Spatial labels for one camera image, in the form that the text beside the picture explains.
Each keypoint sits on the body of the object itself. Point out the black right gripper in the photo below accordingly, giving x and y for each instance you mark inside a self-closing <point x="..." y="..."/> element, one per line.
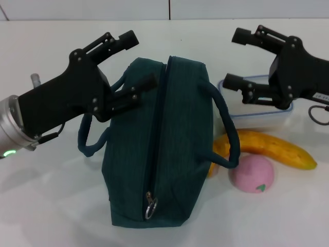
<point x="300" y="74"/>

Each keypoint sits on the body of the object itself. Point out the dark teal fabric bag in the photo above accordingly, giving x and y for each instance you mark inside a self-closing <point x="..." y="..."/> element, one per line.
<point x="180" y="128"/>

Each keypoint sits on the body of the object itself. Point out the yellow banana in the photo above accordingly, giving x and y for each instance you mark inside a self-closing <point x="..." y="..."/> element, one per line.
<point x="277" y="149"/>

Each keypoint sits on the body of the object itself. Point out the clear container with blue lid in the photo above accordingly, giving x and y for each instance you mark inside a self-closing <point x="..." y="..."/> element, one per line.
<point x="257" y="115"/>

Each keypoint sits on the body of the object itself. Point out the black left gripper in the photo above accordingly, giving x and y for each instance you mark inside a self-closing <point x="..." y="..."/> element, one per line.
<point x="64" y="95"/>

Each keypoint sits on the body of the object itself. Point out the pink toy peach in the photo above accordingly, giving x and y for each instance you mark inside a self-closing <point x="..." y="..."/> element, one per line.
<point x="252" y="175"/>

